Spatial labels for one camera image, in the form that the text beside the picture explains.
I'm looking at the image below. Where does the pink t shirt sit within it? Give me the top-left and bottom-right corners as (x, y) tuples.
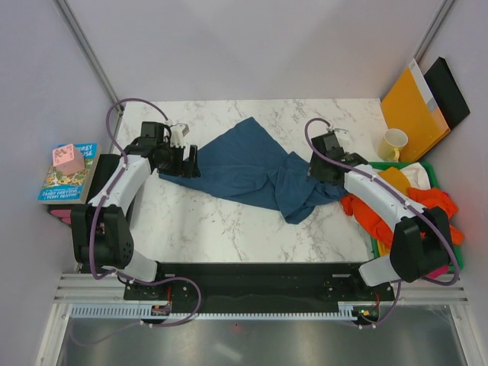
(426, 265), (449, 279)

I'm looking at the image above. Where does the yellow mug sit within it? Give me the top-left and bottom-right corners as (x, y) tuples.
(377, 128), (409, 162)

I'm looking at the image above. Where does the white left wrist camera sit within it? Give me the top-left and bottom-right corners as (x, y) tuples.
(170, 124), (190, 149)

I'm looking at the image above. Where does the blue t shirt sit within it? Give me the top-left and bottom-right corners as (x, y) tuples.
(159, 117), (346, 225)

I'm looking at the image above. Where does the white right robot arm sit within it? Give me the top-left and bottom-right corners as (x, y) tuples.
(305, 132), (460, 300)

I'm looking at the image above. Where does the orange t shirt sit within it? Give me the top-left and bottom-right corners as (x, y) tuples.
(340, 187), (458, 249)

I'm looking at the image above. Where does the orange folder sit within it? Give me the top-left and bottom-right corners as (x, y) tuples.
(380, 59), (451, 162)

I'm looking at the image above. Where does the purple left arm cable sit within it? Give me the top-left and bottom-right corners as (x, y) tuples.
(70, 98), (203, 345)

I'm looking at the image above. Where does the blue paperback book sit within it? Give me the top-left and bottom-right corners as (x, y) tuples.
(37, 143), (100, 204)

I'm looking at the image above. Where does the green plastic bin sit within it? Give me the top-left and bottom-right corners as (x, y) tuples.
(365, 161), (465, 272)

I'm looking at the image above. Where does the white cable duct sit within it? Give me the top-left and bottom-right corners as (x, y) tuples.
(70, 302), (379, 321)

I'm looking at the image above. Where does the white t shirt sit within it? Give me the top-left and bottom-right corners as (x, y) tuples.
(400, 162), (432, 190)

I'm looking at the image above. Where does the pink dice cube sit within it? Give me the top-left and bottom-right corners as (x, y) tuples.
(52, 143), (85, 175)

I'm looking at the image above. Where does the black flat box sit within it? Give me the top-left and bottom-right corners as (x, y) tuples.
(424, 57), (470, 130)

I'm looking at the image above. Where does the pink black dumbbell set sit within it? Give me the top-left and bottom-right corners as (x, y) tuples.
(47, 204), (75, 228)

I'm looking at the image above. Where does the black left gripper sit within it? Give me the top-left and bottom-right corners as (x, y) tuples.
(156, 143), (200, 179)

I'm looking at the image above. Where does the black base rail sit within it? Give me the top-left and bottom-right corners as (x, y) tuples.
(124, 262), (394, 313)

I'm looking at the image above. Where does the yellow t shirt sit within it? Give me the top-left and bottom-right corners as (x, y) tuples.
(377, 167), (411, 256)

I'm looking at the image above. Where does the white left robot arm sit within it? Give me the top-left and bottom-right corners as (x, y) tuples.
(71, 121), (201, 300)

